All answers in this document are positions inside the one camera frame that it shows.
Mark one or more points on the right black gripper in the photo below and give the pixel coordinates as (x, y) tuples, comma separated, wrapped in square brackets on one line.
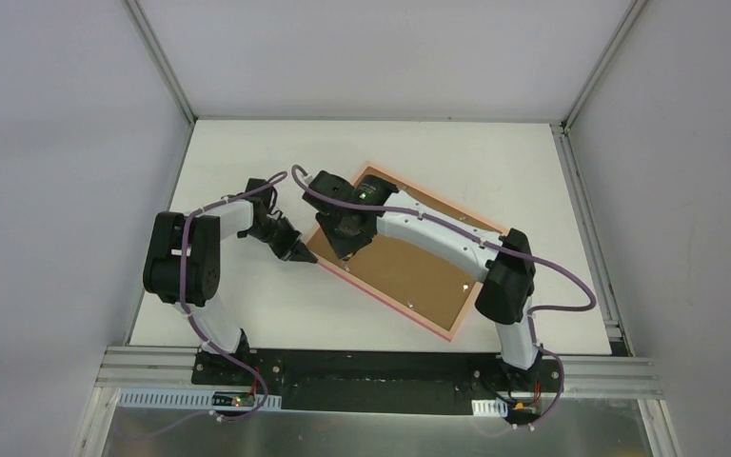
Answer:
[(345, 233)]

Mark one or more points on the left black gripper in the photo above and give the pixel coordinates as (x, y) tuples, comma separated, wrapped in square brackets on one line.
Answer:
[(288, 245)]

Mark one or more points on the pink wooden photo frame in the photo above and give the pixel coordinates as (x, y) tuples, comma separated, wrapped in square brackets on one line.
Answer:
[(422, 287)]

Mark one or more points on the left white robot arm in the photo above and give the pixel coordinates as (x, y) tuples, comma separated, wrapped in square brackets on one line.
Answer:
[(184, 261)]

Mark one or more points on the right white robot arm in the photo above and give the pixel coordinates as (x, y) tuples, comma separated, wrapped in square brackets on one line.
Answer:
[(501, 263)]

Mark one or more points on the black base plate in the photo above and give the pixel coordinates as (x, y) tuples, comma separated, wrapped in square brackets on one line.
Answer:
[(427, 383)]

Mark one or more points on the left white cable duct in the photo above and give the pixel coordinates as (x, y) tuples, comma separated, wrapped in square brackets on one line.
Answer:
[(197, 399)]

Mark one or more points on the white cable duct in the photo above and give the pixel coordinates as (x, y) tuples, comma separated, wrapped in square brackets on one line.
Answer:
[(197, 399), (490, 408)]

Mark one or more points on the right white cable duct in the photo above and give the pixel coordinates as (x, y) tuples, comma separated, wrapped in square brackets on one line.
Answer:
[(490, 408)]

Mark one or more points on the aluminium front rail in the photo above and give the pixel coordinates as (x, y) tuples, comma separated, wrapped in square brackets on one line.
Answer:
[(584, 376)]

